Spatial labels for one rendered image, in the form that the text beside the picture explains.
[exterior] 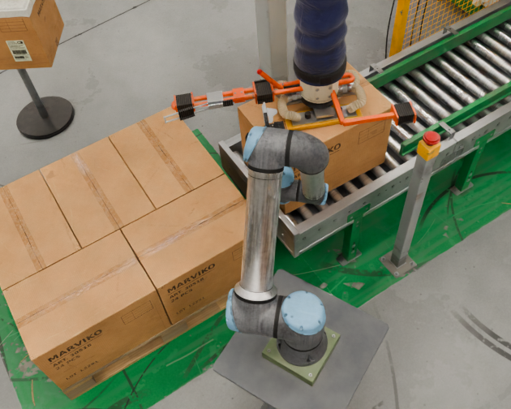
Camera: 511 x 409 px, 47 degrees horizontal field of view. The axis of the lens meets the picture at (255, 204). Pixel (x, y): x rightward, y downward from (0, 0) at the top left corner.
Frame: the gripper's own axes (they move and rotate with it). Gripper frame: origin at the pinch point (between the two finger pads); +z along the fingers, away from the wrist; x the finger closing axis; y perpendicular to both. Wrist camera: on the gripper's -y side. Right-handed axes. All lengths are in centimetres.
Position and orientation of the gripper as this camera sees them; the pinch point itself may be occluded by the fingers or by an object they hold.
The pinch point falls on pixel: (263, 114)
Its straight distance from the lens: 250.9
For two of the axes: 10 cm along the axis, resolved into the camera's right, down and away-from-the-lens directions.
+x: -0.6, -5.8, -8.1
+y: 9.9, -1.6, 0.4
